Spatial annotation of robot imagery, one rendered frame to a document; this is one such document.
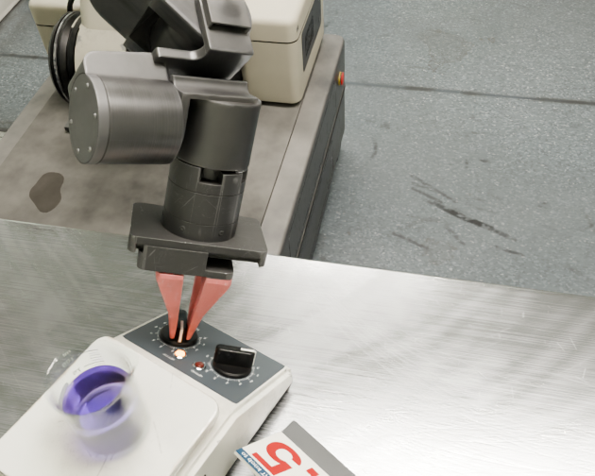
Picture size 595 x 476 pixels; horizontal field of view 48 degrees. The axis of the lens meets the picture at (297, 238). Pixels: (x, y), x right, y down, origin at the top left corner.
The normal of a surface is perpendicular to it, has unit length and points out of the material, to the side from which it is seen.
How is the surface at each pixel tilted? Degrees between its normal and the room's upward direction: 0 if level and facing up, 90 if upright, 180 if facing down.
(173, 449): 0
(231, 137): 73
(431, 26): 0
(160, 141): 83
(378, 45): 0
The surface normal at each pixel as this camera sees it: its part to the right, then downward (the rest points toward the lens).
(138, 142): 0.50, 0.62
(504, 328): -0.05, -0.66
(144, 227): 0.22, -0.90
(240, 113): 0.51, 0.43
